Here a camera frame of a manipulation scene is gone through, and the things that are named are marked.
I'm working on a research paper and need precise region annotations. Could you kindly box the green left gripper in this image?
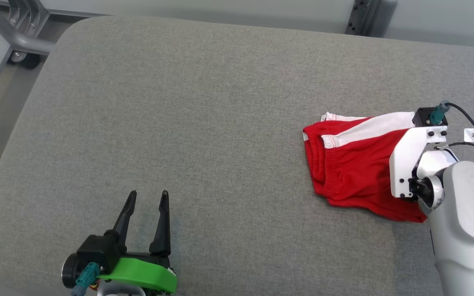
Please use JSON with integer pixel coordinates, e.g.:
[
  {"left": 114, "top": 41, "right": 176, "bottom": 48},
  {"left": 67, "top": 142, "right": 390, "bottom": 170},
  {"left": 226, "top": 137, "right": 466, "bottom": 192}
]
[{"left": 61, "top": 190, "right": 177, "bottom": 294}]

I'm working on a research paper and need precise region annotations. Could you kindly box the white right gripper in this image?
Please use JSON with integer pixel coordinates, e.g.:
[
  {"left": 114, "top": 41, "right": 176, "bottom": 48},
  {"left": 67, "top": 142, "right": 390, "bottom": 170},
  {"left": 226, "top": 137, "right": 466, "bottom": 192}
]
[{"left": 389, "top": 125, "right": 460, "bottom": 200}]

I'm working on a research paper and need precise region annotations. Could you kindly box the red basketball shorts white stripe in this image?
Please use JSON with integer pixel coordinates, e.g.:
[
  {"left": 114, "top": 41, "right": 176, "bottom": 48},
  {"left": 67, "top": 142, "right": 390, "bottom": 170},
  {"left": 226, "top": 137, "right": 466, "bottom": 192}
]
[{"left": 302, "top": 111, "right": 429, "bottom": 223}]

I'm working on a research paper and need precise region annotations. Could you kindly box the grey metal cart with caster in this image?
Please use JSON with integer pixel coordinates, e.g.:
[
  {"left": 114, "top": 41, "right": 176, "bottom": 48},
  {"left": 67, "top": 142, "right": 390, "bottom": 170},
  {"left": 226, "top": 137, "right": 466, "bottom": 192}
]
[{"left": 0, "top": 0, "right": 56, "bottom": 69}]

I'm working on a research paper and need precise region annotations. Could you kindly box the black cable teal plug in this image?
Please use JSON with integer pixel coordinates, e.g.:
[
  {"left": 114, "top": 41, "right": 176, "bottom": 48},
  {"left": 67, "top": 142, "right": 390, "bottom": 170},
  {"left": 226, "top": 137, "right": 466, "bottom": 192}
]
[
  {"left": 428, "top": 101, "right": 474, "bottom": 165},
  {"left": 71, "top": 263, "right": 100, "bottom": 296}
]

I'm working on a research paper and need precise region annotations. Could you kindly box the grey metal partition post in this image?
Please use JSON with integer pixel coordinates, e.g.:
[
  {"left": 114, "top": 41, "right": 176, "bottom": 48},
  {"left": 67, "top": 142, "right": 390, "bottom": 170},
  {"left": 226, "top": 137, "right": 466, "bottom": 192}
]
[{"left": 345, "top": 0, "right": 398, "bottom": 37}]

